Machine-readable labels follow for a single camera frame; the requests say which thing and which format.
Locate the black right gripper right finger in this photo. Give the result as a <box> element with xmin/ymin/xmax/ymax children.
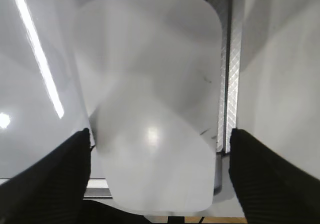
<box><xmin>228</xmin><ymin>128</ymin><xmax>320</xmax><ymax>224</ymax></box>

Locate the white board with aluminium frame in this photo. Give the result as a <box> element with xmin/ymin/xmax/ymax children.
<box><xmin>0</xmin><ymin>0</ymin><xmax>245</xmax><ymax>200</ymax></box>

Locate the white whiteboard eraser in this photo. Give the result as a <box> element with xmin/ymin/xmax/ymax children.
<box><xmin>72</xmin><ymin>0</ymin><xmax>222</xmax><ymax>213</ymax></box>

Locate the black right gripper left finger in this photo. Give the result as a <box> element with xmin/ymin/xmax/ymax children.
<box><xmin>0</xmin><ymin>128</ymin><xmax>91</xmax><ymax>224</ymax></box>

